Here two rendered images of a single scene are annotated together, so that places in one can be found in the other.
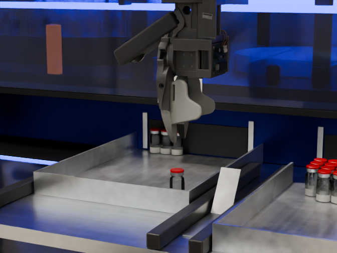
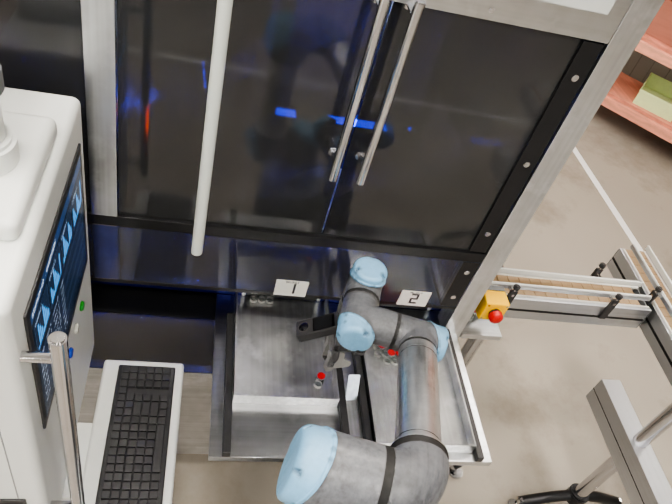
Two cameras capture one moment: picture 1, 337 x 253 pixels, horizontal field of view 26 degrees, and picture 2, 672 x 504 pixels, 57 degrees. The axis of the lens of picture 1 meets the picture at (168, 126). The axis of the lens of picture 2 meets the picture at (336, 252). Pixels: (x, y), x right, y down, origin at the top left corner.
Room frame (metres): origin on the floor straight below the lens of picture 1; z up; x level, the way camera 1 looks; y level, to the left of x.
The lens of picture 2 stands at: (0.41, 0.67, 2.23)
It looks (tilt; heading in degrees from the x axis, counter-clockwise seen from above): 43 degrees down; 317
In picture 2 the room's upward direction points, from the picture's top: 19 degrees clockwise
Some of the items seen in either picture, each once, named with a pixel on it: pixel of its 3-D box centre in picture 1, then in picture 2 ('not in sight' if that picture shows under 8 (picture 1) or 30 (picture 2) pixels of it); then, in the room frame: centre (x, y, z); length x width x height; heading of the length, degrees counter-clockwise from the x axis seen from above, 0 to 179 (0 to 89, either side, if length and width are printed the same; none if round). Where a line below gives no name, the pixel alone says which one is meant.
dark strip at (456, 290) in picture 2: not in sight; (507, 198); (1.08, -0.43, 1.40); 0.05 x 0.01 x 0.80; 65
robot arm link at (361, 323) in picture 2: not in sight; (365, 322); (0.95, 0.03, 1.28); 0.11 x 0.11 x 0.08; 49
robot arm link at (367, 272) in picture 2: not in sight; (364, 285); (1.04, -0.02, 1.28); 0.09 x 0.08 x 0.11; 139
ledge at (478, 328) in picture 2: not in sight; (475, 318); (1.08, -0.60, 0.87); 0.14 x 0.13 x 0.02; 155
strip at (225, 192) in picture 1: (213, 201); (355, 404); (0.95, -0.06, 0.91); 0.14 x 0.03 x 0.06; 156
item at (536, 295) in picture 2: not in sight; (551, 290); (1.05, -0.89, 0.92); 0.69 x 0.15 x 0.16; 65
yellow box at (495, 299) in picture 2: not in sight; (490, 303); (1.05, -0.57, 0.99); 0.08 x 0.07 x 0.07; 155
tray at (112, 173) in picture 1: (157, 166); (284, 344); (1.19, 0.02, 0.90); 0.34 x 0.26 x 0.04; 155
